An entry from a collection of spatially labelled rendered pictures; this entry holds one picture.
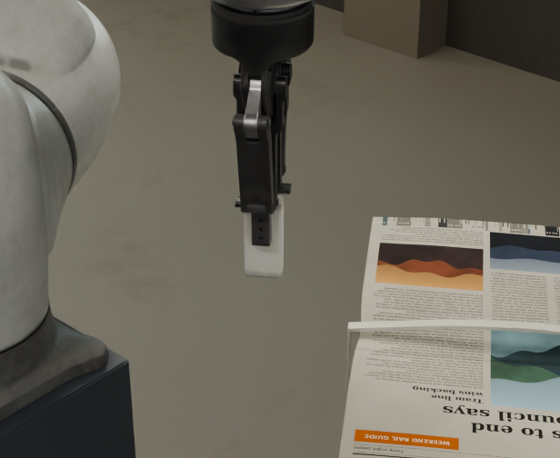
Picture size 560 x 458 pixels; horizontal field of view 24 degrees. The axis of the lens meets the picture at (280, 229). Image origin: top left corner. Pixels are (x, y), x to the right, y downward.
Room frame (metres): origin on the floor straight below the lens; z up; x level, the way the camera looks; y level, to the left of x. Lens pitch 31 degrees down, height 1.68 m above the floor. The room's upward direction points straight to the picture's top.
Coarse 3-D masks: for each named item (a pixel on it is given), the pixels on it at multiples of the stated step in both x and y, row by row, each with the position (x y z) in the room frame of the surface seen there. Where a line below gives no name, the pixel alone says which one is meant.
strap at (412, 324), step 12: (348, 324) 0.89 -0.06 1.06; (360, 324) 0.89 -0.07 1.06; (372, 324) 0.88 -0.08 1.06; (384, 324) 0.88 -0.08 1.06; (396, 324) 0.88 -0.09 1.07; (408, 324) 0.88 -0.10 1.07; (420, 324) 0.88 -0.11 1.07; (432, 324) 0.87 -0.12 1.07; (444, 324) 0.87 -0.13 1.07; (456, 324) 0.87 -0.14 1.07; (468, 324) 0.87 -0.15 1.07; (480, 324) 0.87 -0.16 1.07; (492, 324) 0.87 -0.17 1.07; (504, 324) 0.87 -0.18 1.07; (516, 324) 0.87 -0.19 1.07; (528, 324) 0.87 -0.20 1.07; (540, 324) 0.87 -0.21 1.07; (552, 324) 0.87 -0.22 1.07
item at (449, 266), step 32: (384, 224) 1.05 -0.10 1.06; (416, 224) 1.04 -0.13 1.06; (448, 224) 1.04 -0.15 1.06; (480, 224) 1.04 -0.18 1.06; (512, 224) 1.05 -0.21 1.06; (384, 256) 0.99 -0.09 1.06; (416, 256) 0.99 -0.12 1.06; (448, 256) 0.99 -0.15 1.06; (480, 256) 0.99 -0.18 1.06; (512, 256) 0.99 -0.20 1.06; (544, 256) 0.99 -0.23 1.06; (384, 288) 0.94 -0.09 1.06; (416, 288) 0.94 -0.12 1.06; (448, 288) 0.94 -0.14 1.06; (480, 288) 0.94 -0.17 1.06; (512, 288) 0.94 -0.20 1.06; (544, 288) 0.94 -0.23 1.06; (544, 320) 0.90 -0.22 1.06
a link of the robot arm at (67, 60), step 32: (0, 0) 1.06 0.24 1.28; (32, 0) 1.07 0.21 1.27; (64, 0) 1.12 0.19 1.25; (0, 32) 1.04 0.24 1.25; (32, 32) 1.06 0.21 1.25; (64, 32) 1.08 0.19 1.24; (96, 32) 1.15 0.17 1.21; (0, 64) 1.03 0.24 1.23; (32, 64) 1.04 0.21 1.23; (64, 64) 1.06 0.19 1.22; (96, 64) 1.11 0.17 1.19; (64, 96) 1.03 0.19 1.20; (96, 96) 1.08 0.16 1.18; (64, 128) 1.00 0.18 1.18; (96, 128) 1.06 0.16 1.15
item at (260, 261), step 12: (276, 216) 0.89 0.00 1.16; (276, 228) 0.89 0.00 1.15; (276, 240) 0.89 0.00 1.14; (252, 252) 0.90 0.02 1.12; (264, 252) 0.90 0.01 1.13; (276, 252) 0.89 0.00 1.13; (252, 264) 0.90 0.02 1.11; (264, 264) 0.90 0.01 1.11; (276, 264) 0.89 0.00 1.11; (264, 276) 0.90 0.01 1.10; (276, 276) 0.89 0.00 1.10
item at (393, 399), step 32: (352, 384) 0.80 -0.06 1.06; (384, 384) 0.81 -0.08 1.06; (416, 384) 0.81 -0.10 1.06; (448, 384) 0.81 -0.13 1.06; (480, 384) 0.81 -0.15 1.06; (512, 384) 0.81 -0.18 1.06; (544, 384) 0.81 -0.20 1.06; (352, 416) 0.77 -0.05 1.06; (384, 416) 0.77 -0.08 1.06; (416, 416) 0.77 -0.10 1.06; (448, 416) 0.77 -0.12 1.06; (480, 416) 0.77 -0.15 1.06; (512, 416) 0.77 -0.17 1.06; (544, 416) 0.77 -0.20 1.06; (352, 448) 0.73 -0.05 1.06; (384, 448) 0.73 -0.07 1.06; (416, 448) 0.73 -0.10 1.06; (448, 448) 0.73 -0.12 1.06; (480, 448) 0.73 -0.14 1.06; (512, 448) 0.73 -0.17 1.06; (544, 448) 0.73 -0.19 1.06
